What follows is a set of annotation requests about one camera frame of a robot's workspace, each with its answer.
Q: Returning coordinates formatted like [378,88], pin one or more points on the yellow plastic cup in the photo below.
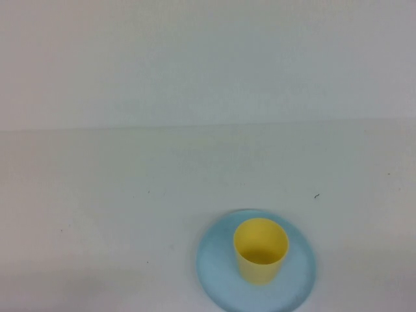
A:
[256,273]

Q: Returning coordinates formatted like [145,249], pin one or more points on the light blue round plate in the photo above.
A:
[214,260]

